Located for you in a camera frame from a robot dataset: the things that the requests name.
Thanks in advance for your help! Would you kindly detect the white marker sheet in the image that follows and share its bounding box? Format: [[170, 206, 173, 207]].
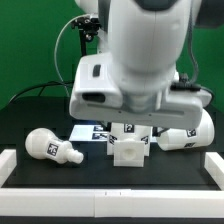
[[69, 125, 108, 142]]

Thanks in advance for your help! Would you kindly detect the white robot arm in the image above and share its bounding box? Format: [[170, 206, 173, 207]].
[[69, 0, 224, 129]]

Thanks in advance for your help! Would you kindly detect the white lamp shade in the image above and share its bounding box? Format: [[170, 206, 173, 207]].
[[156, 110, 215, 151]]

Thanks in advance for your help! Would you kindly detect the white table border frame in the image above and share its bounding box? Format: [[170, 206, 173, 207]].
[[0, 149, 224, 218]]

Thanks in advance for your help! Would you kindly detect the white lamp base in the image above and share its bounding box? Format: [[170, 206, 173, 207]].
[[107, 123, 152, 167]]

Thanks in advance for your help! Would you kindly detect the grey cable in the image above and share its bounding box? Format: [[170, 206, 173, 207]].
[[53, 14, 90, 98]]

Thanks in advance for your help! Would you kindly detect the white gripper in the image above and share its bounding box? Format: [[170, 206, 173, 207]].
[[69, 89, 212, 129]]

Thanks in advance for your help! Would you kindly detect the black cable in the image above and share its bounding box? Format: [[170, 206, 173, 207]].
[[8, 79, 76, 103]]

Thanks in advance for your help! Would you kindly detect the white light bulb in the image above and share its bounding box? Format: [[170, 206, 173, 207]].
[[25, 128, 84, 164]]

